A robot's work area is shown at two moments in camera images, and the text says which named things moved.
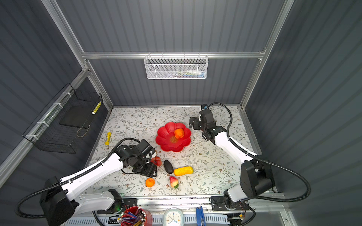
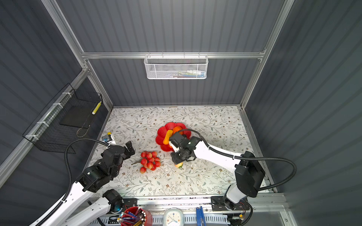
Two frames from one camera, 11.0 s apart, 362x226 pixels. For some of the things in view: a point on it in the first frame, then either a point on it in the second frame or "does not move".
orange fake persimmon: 179,133 does not move
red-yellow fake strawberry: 174,182 → 179,165
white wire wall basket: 177,66 does not move
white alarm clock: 173,216 does not move
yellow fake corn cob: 183,170 → 169,133
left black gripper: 151,171 → 129,147
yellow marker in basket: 96,108 does not move
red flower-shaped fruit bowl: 166,139 does not move
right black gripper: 197,121 → 174,157
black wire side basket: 59,128 does not move
